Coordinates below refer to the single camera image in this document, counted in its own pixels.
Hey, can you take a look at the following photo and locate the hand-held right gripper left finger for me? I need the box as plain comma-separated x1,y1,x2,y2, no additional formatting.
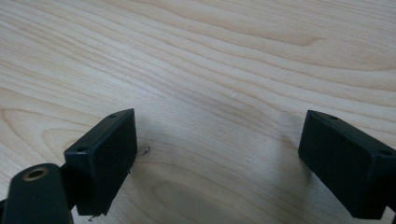
63,107,138,217

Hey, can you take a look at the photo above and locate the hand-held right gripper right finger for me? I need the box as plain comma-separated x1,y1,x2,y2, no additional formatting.
297,108,396,220

